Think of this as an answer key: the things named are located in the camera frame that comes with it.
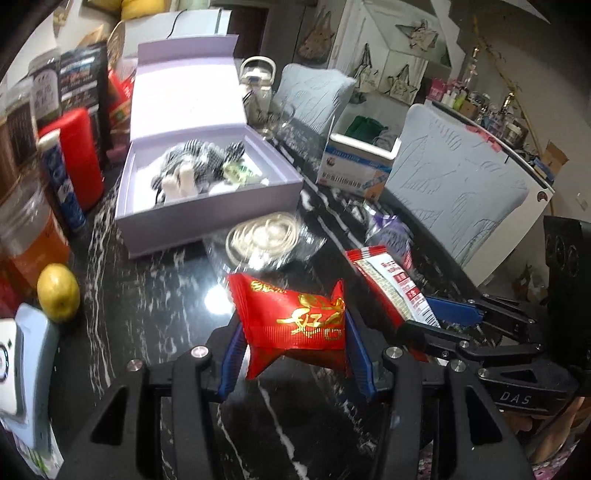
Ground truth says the woven straw fan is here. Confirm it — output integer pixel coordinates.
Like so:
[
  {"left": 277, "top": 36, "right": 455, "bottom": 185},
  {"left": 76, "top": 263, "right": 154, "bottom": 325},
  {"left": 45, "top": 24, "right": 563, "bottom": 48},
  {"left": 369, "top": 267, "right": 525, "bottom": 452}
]
[{"left": 106, "top": 21, "right": 125, "bottom": 70}]

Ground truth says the purple white snack bag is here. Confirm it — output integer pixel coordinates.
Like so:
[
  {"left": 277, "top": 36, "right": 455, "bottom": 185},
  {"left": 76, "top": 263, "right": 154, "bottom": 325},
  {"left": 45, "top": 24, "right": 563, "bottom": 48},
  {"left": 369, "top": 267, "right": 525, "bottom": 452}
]
[{"left": 363, "top": 202, "right": 415, "bottom": 272}]

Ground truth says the blue white tube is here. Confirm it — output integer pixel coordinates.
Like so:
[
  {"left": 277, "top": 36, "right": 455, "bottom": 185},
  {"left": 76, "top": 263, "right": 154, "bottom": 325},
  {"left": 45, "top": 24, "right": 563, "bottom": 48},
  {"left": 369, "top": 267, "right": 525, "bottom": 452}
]
[{"left": 38, "top": 129, "right": 86, "bottom": 232}]

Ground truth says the amber plastic jar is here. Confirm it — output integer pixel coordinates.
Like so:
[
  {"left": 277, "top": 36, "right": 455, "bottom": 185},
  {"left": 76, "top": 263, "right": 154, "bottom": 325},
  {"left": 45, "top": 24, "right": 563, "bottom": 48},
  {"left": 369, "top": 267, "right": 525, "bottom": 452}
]
[{"left": 1, "top": 178, "right": 70, "bottom": 289}]

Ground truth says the yellow lemon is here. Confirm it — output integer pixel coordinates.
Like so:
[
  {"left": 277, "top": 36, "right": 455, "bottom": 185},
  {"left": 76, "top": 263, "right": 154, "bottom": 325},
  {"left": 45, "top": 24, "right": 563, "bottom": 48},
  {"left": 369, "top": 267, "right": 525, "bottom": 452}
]
[{"left": 36, "top": 263, "right": 81, "bottom": 323}]

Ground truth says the red gold candy pillow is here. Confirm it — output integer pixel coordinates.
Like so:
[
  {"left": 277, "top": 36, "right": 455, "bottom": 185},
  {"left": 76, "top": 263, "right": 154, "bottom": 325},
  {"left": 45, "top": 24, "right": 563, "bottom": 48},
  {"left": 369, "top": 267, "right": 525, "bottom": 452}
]
[{"left": 228, "top": 273, "right": 351, "bottom": 379}]

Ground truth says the blue white cardboard box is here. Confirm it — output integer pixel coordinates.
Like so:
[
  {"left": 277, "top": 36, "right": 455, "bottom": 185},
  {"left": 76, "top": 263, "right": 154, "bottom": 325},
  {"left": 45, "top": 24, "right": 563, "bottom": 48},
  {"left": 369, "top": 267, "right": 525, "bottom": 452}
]
[{"left": 315, "top": 120, "right": 402, "bottom": 201}]

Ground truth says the cream rope bag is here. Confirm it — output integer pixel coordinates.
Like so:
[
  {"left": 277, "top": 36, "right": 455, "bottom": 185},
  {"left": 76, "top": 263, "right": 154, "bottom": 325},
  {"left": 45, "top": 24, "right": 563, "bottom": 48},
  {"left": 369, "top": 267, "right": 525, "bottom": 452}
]
[{"left": 204, "top": 212, "right": 325, "bottom": 274}]

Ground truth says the red canister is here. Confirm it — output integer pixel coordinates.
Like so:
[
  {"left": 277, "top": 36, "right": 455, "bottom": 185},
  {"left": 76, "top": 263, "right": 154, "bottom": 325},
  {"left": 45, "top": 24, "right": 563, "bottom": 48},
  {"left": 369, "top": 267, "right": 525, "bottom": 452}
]
[{"left": 39, "top": 108, "right": 104, "bottom": 212}]

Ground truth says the white water bottle with handle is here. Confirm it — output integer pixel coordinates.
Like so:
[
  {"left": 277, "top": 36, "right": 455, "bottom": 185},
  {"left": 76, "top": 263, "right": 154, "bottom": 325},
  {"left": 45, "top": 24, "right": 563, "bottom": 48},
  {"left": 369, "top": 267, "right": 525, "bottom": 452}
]
[{"left": 238, "top": 56, "right": 276, "bottom": 127}]

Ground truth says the black white gingham scrunchie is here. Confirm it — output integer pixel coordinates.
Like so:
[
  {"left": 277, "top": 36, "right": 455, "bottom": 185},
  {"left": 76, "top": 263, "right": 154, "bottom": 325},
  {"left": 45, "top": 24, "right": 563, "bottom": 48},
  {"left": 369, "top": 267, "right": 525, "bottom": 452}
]
[{"left": 150, "top": 139, "right": 245, "bottom": 205}]

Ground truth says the dark label plastic jar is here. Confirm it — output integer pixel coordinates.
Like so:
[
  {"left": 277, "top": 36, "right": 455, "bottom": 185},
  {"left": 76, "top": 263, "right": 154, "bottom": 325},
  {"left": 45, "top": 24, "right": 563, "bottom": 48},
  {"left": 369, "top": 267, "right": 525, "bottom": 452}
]
[{"left": 28, "top": 48, "right": 61, "bottom": 131}]

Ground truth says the far light blue cushioned chair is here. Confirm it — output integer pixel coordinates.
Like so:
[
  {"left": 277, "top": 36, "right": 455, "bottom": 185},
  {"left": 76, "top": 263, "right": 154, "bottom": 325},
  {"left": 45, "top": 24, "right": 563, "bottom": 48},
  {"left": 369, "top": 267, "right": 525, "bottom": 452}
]
[{"left": 276, "top": 63, "right": 356, "bottom": 140}]

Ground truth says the light blue cushioned chair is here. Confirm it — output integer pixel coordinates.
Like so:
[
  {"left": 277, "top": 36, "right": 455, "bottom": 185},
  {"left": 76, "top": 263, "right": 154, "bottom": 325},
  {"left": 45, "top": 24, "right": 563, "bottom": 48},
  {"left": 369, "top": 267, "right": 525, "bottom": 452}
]
[
  {"left": 386, "top": 104, "right": 529, "bottom": 267},
  {"left": 276, "top": 63, "right": 356, "bottom": 140}
]

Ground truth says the red white snack packet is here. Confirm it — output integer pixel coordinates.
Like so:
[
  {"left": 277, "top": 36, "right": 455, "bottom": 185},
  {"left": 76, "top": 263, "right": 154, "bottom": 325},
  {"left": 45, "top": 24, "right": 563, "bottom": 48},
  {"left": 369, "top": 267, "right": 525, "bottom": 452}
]
[{"left": 346, "top": 245, "right": 442, "bottom": 343}]

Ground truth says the near light blue cushioned chair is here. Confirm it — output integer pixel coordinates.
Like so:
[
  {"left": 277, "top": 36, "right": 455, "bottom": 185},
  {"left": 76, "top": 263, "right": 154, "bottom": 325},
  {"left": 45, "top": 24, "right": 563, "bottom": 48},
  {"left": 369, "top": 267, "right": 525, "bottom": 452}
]
[{"left": 386, "top": 104, "right": 529, "bottom": 267}]

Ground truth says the black coffee pouch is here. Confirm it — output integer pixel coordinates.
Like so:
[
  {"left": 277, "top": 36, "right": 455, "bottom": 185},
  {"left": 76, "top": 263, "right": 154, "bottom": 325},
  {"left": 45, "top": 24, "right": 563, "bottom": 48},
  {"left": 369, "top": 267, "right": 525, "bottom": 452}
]
[{"left": 58, "top": 40, "right": 112, "bottom": 167}]

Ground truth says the lavender gift box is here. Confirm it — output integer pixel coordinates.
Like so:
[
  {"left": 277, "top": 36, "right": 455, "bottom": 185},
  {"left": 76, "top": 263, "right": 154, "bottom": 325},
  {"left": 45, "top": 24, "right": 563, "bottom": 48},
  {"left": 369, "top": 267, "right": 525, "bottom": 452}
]
[{"left": 115, "top": 35, "right": 304, "bottom": 258}]

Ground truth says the clear glass mug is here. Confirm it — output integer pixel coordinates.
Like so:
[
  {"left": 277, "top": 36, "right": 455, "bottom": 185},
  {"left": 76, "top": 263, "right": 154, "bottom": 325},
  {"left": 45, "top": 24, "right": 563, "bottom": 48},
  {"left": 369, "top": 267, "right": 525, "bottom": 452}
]
[{"left": 256, "top": 99, "right": 296, "bottom": 140}]

